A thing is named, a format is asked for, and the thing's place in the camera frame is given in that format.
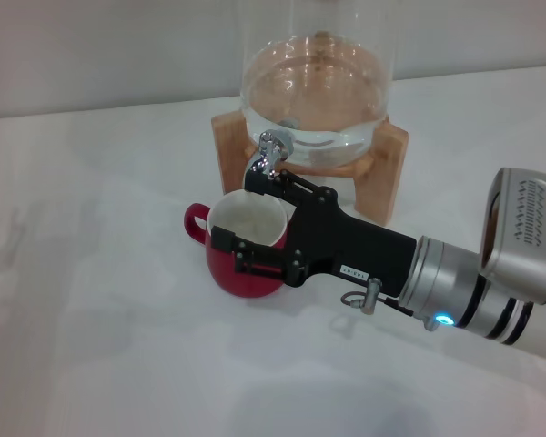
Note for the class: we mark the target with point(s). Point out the chrome faucet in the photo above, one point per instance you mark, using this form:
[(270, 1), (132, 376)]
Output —
[(268, 152)]

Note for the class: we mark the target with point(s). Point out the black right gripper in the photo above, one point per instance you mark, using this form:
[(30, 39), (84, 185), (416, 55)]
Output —
[(350, 246)]

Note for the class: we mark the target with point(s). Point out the wooden dispenser stand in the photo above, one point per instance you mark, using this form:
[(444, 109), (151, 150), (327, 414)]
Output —
[(382, 182)]

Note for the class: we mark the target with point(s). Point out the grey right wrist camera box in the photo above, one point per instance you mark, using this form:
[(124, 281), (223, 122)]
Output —
[(523, 236)]

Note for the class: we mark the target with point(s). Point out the glass water dispenser jar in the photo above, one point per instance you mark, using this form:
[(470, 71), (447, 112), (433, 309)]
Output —
[(318, 91)]

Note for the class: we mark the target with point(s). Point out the red ceramic cup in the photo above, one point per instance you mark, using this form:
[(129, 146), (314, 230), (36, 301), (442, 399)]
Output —
[(250, 284)]

